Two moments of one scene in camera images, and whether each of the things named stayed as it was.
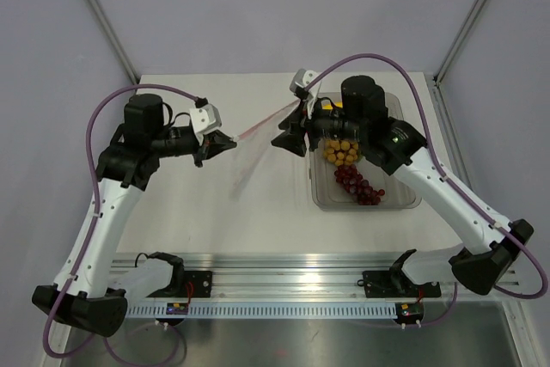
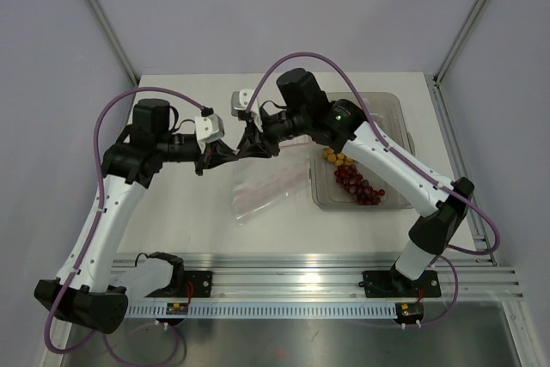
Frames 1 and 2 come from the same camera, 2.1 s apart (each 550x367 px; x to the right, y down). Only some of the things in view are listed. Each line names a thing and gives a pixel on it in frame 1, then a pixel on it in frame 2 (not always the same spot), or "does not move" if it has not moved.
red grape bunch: x=361 y=188 does not move
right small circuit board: x=409 y=312 does not move
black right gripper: x=293 y=140 to x=256 y=145
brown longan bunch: x=340 y=151 does not move
